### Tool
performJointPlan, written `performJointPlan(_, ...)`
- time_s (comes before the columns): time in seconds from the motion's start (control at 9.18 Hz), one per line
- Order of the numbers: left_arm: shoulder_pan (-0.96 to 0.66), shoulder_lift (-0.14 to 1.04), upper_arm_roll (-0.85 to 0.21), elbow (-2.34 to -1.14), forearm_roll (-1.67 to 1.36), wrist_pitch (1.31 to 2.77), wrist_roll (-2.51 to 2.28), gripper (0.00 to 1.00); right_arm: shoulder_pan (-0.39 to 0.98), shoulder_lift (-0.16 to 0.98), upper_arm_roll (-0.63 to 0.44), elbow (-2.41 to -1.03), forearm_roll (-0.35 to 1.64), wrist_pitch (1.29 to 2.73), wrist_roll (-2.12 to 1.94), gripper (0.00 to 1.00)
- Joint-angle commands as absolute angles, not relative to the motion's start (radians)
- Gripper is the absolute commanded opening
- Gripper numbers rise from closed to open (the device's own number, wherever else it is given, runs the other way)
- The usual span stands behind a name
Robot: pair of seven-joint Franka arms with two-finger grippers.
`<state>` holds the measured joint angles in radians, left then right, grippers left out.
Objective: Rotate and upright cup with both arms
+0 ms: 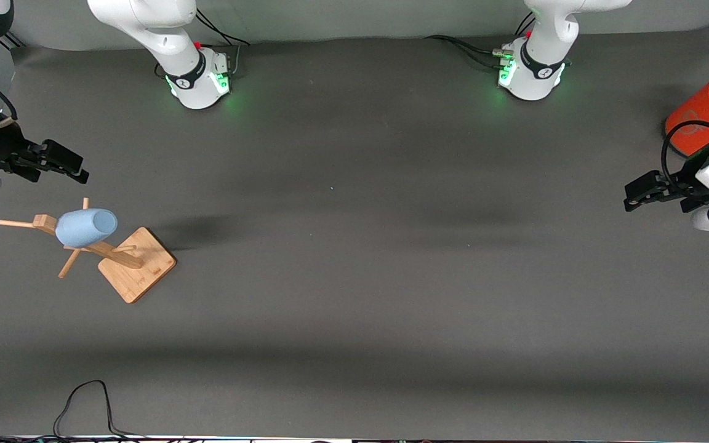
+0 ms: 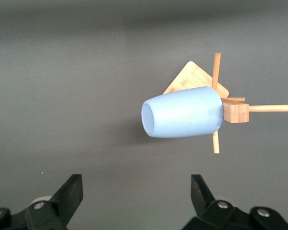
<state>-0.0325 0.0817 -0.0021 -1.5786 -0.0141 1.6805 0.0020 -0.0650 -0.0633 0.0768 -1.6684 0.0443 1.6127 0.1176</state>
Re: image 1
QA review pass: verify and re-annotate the wooden cup rack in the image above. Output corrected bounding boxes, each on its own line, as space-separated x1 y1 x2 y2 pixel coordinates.
0 197 177 304

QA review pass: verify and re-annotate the black left arm base cable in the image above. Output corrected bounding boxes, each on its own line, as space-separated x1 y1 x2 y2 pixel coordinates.
425 12 537 62

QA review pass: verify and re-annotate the black right arm base cable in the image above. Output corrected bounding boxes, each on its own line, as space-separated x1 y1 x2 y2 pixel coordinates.
194 9 250 47

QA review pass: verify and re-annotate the thin black looped cable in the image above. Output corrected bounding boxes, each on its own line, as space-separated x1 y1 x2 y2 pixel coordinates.
53 380 146 441

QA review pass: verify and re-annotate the black arm base cable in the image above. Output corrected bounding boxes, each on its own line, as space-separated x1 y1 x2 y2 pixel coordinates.
425 12 537 62
194 9 250 47

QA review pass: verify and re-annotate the light blue plastic cup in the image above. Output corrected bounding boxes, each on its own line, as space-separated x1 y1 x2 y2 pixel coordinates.
55 209 118 250

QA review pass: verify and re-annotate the orange cylinder with grey lid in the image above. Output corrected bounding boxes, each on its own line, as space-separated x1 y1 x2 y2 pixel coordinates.
665 63 709 158

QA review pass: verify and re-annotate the dark grey table mat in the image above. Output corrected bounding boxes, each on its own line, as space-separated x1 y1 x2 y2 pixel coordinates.
0 25 709 441

